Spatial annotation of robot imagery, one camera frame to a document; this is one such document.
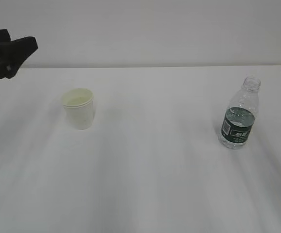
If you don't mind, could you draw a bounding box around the clear green-label water bottle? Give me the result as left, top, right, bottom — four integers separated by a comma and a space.
219, 77, 261, 150

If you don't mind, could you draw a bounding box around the white paper cup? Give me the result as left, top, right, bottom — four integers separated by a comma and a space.
61, 88, 94, 130

